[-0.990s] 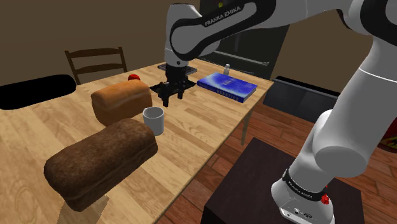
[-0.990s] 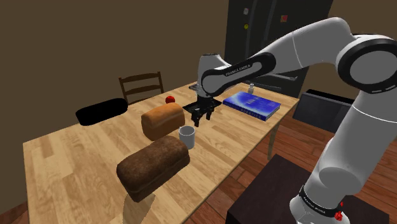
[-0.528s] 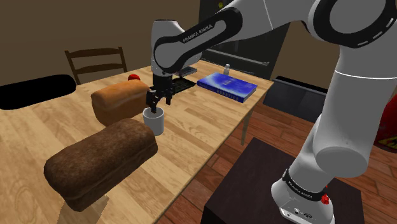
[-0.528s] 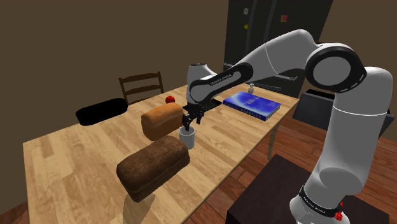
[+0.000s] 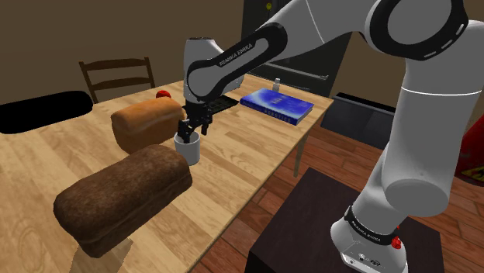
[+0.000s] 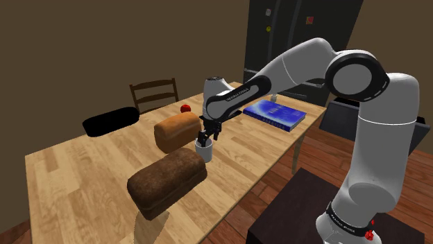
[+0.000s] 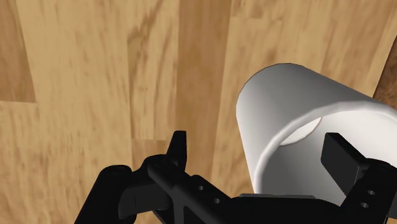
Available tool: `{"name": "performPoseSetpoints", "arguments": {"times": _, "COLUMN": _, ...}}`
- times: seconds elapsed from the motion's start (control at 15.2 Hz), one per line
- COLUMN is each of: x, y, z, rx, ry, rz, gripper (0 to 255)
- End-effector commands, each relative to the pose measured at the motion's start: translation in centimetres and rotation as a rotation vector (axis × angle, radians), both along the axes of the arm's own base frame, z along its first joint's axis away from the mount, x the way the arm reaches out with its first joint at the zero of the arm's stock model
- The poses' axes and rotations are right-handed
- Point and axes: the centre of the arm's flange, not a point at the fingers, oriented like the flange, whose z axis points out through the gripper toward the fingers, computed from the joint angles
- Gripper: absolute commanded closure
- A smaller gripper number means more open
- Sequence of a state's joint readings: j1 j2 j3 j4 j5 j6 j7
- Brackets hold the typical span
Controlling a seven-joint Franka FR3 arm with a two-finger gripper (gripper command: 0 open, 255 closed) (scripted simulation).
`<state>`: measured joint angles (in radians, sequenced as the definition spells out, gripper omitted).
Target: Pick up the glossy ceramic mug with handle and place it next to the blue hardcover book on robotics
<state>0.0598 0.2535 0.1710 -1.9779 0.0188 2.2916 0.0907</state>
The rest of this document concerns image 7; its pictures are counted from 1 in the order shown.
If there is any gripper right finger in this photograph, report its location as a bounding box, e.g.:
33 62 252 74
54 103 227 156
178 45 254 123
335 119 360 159
320 132 397 224

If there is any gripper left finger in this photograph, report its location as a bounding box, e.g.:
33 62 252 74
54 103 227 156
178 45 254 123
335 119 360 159
73 130 232 224

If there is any white cup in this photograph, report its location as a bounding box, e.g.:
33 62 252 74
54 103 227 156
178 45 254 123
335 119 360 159
235 62 397 206

